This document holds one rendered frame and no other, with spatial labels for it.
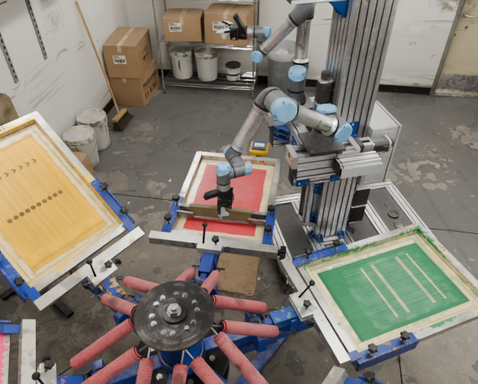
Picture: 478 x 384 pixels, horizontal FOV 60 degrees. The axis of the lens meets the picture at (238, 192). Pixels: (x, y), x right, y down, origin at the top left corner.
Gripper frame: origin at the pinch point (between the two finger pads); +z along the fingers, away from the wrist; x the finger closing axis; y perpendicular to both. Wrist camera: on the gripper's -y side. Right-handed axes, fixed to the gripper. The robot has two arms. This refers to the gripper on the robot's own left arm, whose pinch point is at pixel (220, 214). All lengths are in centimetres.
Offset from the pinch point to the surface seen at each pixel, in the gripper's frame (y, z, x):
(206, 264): 1.1, -3.0, -38.9
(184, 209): -22.1, 2.2, 2.2
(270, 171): 23, 5, 50
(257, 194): 17.9, 4.9, 26.1
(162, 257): -60, 101, 44
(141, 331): -9, -29, -93
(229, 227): 5.8, 5.2, -4.4
